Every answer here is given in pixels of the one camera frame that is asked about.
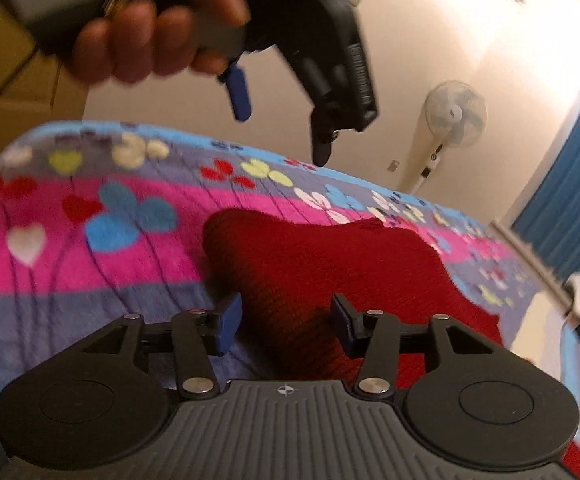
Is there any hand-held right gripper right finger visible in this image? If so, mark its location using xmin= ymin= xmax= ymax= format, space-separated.
xmin=331 ymin=293 xmax=496 ymax=397

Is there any white standing fan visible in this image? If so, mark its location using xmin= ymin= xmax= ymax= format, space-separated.
xmin=404 ymin=80 xmax=488 ymax=196

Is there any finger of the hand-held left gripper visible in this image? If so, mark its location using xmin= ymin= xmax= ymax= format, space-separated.
xmin=310 ymin=102 xmax=341 ymax=167
xmin=218 ymin=57 xmax=254 ymax=122

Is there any floral striped blanket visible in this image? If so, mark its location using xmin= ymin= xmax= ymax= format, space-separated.
xmin=0 ymin=120 xmax=580 ymax=480

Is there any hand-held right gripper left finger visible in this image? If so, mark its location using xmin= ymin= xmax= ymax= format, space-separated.
xmin=82 ymin=293 xmax=243 ymax=402

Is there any person's left hand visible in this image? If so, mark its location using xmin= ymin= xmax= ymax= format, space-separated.
xmin=70 ymin=0 xmax=251 ymax=84

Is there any blue curtain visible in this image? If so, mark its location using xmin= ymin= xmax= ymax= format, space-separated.
xmin=511 ymin=77 xmax=580 ymax=333

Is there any red knit sweater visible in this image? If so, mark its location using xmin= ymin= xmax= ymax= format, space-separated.
xmin=202 ymin=208 xmax=580 ymax=480

